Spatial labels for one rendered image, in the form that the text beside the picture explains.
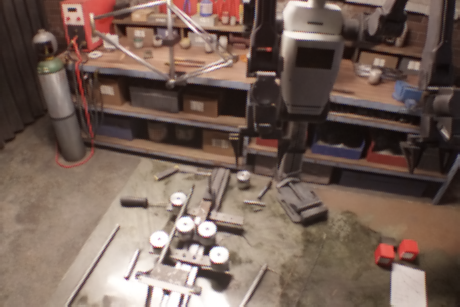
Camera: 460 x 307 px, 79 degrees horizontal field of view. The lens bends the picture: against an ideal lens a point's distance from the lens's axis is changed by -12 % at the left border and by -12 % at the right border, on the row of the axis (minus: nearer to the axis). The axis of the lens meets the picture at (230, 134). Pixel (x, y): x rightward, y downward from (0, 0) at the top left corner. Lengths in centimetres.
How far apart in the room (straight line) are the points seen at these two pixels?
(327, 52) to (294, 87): 18
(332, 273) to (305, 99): 65
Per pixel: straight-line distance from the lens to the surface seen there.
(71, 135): 273
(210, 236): 92
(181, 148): 261
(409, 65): 276
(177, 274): 76
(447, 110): 82
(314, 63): 120
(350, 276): 101
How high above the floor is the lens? 170
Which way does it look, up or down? 35 degrees down
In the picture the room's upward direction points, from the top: 3 degrees clockwise
